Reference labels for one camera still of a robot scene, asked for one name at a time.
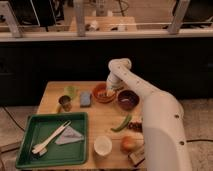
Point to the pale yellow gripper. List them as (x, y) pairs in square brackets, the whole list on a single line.
[(110, 92)]

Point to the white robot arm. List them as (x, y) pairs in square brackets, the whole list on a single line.
[(164, 136)]

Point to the dark red bowl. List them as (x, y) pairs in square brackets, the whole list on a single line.
[(128, 99)]

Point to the blue sponge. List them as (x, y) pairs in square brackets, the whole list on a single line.
[(85, 99)]

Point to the green pea pod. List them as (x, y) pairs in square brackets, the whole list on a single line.
[(123, 124)]

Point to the green cup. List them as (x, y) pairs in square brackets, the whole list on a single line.
[(70, 91)]

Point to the dark grape bunch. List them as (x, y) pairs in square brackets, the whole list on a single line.
[(135, 126)]

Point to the dark metal cup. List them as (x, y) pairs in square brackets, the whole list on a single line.
[(65, 102)]

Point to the white cup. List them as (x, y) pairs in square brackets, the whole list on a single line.
[(103, 146)]

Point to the orange fruit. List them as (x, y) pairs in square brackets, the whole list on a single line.
[(128, 144)]

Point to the grey folded cloth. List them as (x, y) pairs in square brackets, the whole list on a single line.
[(69, 135)]

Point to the wooden block eraser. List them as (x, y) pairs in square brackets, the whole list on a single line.
[(137, 157)]

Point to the green plastic tray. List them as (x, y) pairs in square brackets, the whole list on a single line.
[(39, 128)]

